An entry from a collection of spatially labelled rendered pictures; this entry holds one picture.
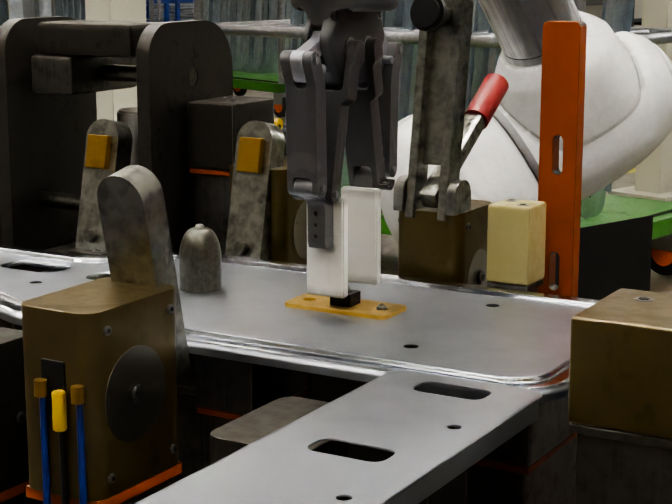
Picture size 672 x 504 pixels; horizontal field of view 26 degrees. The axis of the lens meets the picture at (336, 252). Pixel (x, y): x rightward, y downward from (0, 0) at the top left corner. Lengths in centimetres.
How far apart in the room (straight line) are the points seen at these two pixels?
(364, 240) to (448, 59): 18
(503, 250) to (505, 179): 66
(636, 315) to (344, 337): 25
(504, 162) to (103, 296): 94
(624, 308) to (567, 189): 32
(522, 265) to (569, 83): 14
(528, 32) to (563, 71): 61
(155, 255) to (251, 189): 34
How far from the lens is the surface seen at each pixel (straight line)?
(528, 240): 109
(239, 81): 1177
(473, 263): 117
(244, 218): 125
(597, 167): 179
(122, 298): 89
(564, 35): 111
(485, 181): 175
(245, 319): 102
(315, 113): 97
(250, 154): 124
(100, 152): 131
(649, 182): 789
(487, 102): 122
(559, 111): 111
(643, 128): 180
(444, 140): 114
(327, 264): 101
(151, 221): 91
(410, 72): 595
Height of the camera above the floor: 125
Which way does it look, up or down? 11 degrees down
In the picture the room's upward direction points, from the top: straight up
